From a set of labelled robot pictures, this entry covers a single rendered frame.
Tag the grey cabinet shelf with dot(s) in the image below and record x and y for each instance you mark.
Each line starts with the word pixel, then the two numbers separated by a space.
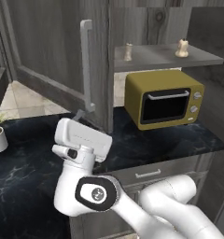
pixel 166 56

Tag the grey drawer front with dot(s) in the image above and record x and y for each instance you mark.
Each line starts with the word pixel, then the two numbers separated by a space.
pixel 166 169

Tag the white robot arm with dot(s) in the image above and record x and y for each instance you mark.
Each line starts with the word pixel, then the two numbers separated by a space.
pixel 129 205

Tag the olive yellow toaster oven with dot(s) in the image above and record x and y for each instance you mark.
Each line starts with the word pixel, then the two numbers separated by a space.
pixel 163 98

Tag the grey wooden cabinet door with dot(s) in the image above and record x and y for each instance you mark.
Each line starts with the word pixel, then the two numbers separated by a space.
pixel 54 53

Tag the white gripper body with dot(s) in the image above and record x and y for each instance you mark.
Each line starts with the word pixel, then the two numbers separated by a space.
pixel 82 138

